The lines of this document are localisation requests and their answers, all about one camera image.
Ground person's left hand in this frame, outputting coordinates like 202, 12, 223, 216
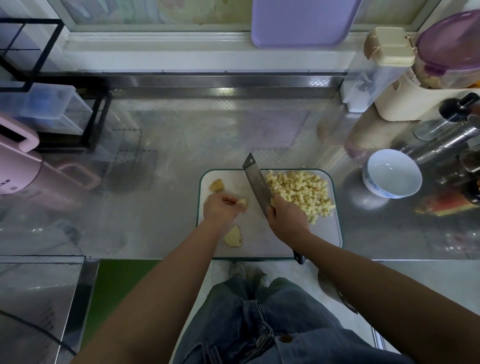
202, 191, 249, 235

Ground person's right hand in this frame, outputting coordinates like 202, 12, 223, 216
265, 193, 315, 249

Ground pile of yellow potato slices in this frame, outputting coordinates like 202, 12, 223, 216
208, 177, 246, 249

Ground pile of diced potato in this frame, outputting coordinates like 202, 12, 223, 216
264, 169, 337, 225

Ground steel cleaver knife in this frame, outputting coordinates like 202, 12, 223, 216
241, 153, 306, 265

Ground white bowl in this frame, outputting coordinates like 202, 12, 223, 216
362, 148, 424, 200

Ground person's right forearm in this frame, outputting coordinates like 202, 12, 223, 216
298, 231, 480, 364

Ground person's left forearm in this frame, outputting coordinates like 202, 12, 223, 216
71, 225, 226, 364

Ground metal bowl with scraps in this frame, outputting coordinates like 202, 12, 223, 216
316, 268, 361, 315

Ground person's blue jeans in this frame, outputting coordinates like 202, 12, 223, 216
172, 270, 417, 364

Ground white cutting board green rim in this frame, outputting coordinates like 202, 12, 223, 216
196, 168, 345, 261

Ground green mat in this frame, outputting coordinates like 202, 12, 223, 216
81, 258, 162, 350

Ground black metal rack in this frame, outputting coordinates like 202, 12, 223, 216
0, 16, 114, 151

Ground cream plastic canister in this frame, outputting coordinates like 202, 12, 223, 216
373, 69, 480, 123

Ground clear container cream lid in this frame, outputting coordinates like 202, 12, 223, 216
340, 27, 417, 114

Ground sauce bottle red label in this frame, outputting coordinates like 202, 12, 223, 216
457, 178, 480, 205

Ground glass bottle black cap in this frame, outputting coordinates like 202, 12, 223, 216
413, 91, 480, 142

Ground glass jar red lid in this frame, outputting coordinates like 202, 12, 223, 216
457, 148, 480, 180

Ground purple plastic cutting board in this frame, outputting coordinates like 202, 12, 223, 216
250, 0, 364, 50

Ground clear plastic storage box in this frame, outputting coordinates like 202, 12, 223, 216
0, 82, 95, 136

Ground steel bin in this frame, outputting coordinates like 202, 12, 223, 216
0, 255, 100, 364

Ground pink kettle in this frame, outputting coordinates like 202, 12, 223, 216
0, 112, 102, 211

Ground purple lid food container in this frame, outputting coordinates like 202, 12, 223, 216
412, 9, 480, 90

